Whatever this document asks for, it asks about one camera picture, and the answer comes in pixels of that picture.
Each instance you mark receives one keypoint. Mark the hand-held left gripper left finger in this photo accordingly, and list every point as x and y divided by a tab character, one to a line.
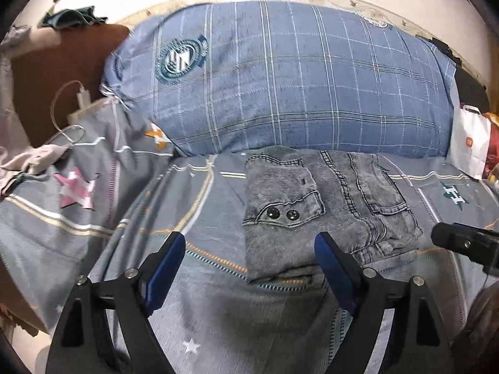
167	272

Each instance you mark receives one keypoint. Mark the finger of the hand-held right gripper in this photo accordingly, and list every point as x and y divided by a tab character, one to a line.
467	239

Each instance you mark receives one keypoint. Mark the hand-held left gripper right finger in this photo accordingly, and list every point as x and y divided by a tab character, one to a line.
335	272

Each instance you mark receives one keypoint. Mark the grey denim pants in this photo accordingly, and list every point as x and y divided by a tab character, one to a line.
280	241

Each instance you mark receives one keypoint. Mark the grey star print blanket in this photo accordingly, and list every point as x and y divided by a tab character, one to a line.
218	319

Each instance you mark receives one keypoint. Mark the red bag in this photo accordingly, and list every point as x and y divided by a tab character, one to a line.
493	144

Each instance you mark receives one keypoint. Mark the white paper bag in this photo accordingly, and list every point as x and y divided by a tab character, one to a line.
469	140

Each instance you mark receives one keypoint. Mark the pale pink cloth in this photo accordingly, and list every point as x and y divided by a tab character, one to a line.
35	159

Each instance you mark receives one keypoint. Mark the blue plaid pillow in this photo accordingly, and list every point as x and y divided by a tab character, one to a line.
292	85

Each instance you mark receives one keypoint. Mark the white charger adapter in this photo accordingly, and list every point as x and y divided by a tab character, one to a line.
83	96

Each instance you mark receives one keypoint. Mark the brown wooden cabinet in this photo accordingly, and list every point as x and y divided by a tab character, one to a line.
58	58

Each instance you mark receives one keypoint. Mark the dark green cloth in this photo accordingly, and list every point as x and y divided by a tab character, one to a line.
74	16

